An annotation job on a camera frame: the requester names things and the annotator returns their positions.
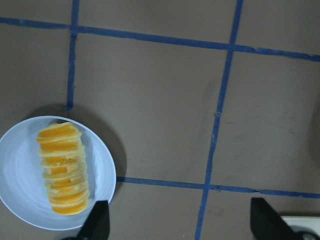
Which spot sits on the sliced bread loaf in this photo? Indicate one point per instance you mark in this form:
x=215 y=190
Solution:
x=63 y=159

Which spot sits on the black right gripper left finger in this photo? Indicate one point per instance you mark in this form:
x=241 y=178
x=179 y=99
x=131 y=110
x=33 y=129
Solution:
x=97 y=224

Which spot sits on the light blue plate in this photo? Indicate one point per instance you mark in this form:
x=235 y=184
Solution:
x=22 y=187

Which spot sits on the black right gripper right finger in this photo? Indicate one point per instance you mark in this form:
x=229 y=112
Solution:
x=266 y=223

